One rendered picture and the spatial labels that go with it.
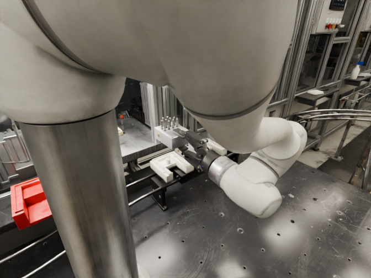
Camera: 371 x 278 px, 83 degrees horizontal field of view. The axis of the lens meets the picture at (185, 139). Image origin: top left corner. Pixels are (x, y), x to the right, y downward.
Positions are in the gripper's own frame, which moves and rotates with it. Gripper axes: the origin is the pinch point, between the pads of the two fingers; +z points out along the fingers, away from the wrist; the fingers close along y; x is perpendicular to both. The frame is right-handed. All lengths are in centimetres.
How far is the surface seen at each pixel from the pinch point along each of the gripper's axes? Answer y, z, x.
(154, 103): 6.4, 22.4, -1.9
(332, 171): -101, -17, -200
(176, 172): -20.6, 3.7, -1.9
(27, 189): -10, 15, 51
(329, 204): -32, -45, -57
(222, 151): -16.0, -0.3, -26.8
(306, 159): -104, 13, -205
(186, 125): -9.3, 21.2, -20.5
